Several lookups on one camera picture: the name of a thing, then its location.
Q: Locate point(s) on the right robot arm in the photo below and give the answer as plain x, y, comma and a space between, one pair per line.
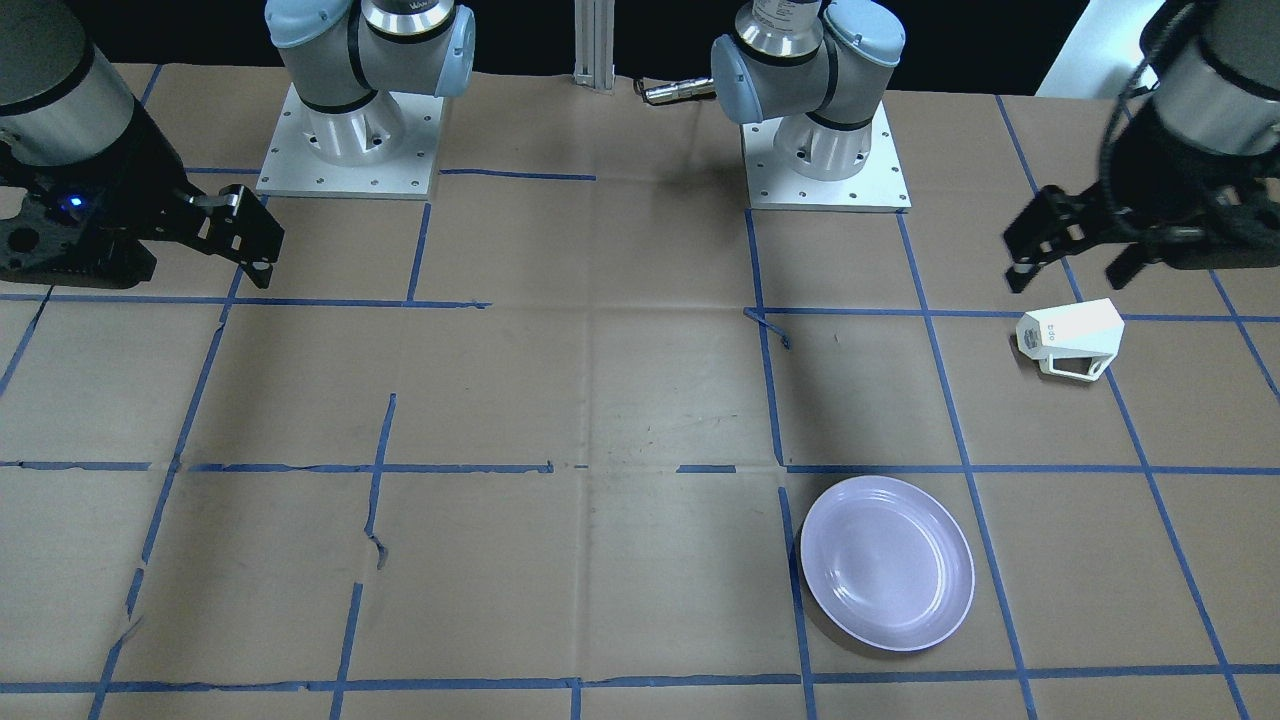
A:
63, 101

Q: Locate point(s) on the aluminium frame post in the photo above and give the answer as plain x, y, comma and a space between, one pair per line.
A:
593, 45

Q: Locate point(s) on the white angular cup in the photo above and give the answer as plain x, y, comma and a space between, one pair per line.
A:
1075, 341

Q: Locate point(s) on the lavender plate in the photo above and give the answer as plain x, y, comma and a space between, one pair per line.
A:
887, 564

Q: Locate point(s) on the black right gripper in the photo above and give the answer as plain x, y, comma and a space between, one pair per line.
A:
148, 172

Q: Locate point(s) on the silver cable connector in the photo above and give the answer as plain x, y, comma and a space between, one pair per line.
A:
671, 93

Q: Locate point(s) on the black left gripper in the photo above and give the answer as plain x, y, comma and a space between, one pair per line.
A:
1172, 170

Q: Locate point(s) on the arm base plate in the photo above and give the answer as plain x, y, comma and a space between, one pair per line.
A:
388, 149
793, 164

